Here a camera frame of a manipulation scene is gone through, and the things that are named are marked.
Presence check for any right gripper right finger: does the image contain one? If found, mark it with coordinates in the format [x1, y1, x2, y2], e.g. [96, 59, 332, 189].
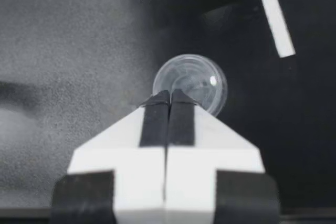
[163, 88, 282, 224]

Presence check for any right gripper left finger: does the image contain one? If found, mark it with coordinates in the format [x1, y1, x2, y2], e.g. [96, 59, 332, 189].
[51, 90, 171, 224]

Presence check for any small clear plastic cup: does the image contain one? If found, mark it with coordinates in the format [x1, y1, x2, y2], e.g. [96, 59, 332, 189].
[152, 54, 228, 118]

